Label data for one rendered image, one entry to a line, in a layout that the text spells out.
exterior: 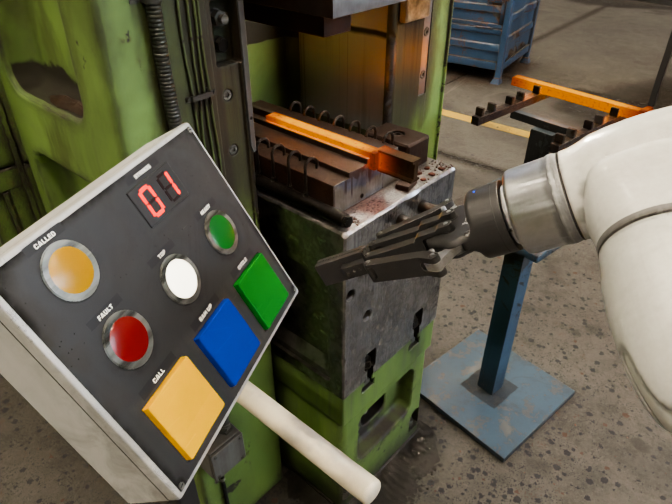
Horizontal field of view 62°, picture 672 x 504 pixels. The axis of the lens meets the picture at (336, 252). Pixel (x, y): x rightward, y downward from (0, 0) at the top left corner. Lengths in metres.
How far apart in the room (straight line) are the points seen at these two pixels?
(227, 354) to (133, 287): 0.14
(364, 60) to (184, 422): 0.99
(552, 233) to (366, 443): 1.16
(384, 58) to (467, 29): 3.62
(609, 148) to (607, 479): 1.47
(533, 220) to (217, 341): 0.36
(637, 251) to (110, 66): 0.69
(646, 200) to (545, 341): 1.78
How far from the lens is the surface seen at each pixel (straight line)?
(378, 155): 1.09
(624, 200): 0.51
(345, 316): 1.13
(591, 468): 1.93
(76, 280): 0.56
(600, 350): 2.30
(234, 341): 0.67
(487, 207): 0.57
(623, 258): 0.49
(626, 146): 0.54
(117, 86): 0.88
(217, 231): 0.70
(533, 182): 0.56
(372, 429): 1.66
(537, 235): 0.56
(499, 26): 4.85
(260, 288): 0.73
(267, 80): 1.52
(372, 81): 1.37
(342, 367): 1.23
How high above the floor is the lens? 1.47
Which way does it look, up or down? 35 degrees down
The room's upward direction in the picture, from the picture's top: straight up
